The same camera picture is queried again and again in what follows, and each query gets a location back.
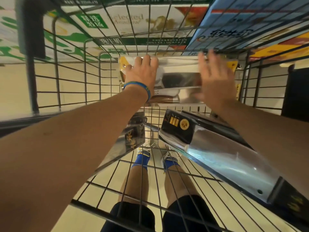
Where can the black shorts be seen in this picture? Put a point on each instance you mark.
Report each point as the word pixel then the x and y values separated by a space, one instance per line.
pixel 186 215

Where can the stack of light blue cartons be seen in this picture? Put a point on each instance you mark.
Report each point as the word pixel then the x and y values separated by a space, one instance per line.
pixel 229 33

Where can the stack of green swirl cartons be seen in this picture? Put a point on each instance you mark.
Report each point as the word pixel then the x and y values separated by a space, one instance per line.
pixel 9 33

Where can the black cleaver packets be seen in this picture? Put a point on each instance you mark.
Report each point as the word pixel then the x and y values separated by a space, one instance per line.
pixel 229 159
pixel 130 140

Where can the blue sock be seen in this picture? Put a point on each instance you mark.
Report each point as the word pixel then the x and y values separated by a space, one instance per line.
pixel 141 161
pixel 170 164

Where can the blue right sock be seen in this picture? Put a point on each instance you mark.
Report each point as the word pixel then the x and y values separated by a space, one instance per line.
pixel 170 164

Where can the stack of dark green cartons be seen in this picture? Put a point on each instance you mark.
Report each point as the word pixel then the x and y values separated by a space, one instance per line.
pixel 135 21

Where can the dark cart seat panel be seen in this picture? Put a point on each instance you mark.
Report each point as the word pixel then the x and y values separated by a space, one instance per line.
pixel 297 94

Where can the white right shoe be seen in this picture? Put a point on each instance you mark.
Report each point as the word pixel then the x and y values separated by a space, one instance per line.
pixel 170 154

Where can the person's left forearm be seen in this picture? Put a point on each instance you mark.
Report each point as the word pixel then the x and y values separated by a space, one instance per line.
pixel 60 154

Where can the person's right leg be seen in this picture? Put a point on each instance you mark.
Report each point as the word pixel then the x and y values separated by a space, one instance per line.
pixel 178 183

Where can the white shoe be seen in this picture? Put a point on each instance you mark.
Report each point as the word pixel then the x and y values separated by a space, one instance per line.
pixel 170 154
pixel 144 147

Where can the person's left hand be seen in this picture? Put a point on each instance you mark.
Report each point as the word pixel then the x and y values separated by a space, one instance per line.
pixel 142 72

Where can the person's right hand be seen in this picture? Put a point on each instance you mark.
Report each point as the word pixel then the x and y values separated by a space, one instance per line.
pixel 217 84

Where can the person's leg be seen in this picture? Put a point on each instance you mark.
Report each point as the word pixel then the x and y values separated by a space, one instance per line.
pixel 178 183
pixel 135 183

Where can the person's left leg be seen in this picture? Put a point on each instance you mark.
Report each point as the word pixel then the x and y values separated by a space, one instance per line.
pixel 135 183

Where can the person's right forearm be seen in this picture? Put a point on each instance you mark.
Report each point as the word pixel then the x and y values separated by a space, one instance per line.
pixel 277 142

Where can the blue wristband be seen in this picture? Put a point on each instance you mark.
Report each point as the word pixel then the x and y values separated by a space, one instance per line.
pixel 140 85

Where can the white left shoe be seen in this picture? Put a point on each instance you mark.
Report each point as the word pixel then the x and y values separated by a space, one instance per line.
pixel 144 147

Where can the blue left sock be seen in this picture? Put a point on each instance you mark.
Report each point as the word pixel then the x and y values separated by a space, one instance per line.
pixel 141 161

